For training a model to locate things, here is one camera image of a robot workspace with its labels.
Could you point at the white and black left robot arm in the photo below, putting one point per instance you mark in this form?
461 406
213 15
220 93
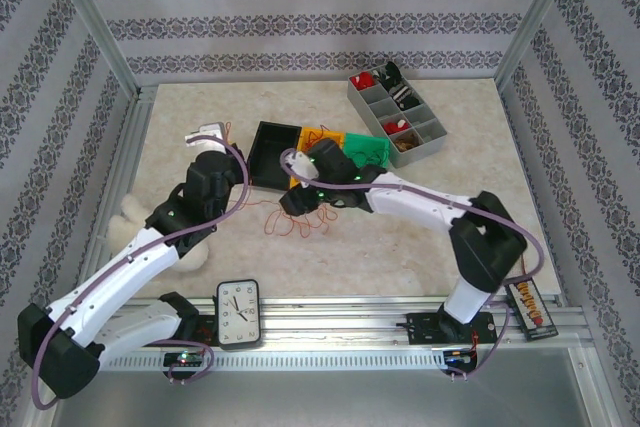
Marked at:
125 277

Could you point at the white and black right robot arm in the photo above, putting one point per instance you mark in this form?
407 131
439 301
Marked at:
420 202

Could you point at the green plastic bin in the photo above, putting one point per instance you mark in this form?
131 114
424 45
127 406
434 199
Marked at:
365 143

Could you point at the yellow plastic bin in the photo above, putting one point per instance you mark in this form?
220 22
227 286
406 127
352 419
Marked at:
306 138

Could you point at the black plastic bin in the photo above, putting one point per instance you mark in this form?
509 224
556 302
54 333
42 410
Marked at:
272 147

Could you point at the red and white item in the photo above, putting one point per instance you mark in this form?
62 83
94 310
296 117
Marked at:
397 125

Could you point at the grey compartment organizer tray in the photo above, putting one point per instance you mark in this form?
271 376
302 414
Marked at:
385 108

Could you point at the brown item in organizer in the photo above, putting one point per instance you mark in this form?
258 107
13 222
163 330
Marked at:
407 140

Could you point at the white plush toy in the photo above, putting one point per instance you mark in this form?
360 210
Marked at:
127 212

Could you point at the red item in organizer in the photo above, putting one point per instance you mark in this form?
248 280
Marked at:
361 81

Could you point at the black white striped item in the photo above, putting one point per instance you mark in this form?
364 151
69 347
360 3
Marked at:
404 95

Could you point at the black item in organizer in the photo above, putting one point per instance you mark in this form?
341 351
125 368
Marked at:
390 73

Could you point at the black rectangular analog clock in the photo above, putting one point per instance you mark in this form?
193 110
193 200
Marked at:
240 312

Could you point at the aluminium side rail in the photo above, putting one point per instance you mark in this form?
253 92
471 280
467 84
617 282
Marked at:
127 147

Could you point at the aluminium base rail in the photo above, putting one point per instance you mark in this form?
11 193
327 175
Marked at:
325 319

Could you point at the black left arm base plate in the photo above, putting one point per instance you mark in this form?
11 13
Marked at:
205 329

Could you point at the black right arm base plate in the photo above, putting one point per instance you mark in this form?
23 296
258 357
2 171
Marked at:
425 327

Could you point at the aluminium frame post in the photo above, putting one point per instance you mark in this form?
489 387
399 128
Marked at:
90 17
540 12

